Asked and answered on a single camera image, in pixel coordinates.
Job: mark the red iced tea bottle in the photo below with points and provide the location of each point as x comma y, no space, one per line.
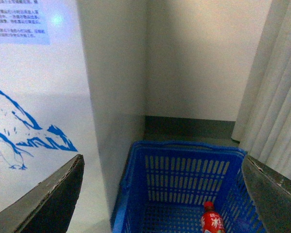
211,220

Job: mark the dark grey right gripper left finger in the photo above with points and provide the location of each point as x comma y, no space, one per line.
49,207

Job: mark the white blue chest freezer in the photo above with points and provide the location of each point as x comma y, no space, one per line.
46,115

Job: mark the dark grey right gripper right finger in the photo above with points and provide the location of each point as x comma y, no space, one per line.
271,194

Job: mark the blue plastic shopping basket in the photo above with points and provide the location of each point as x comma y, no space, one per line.
166,185

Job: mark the white pleated curtain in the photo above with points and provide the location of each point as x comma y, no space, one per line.
263,125

